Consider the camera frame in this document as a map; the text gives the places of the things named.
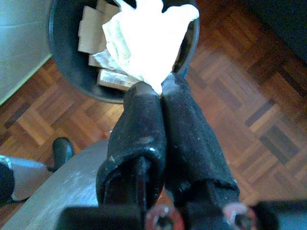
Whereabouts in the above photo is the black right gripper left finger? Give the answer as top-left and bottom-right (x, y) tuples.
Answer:
(95, 80), (167, 208)

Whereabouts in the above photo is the cardboard box with barcode label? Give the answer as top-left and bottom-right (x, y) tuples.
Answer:
(97, 69), (139, 92)

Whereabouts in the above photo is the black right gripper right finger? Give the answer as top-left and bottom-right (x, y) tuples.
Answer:
(162, 72), (241, 208)

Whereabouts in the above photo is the black round trash bin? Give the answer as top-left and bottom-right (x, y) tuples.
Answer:
(47, 0), (201, 104)

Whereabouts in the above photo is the white tissue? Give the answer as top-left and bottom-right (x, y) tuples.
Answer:
(102, 0), (200, 94)

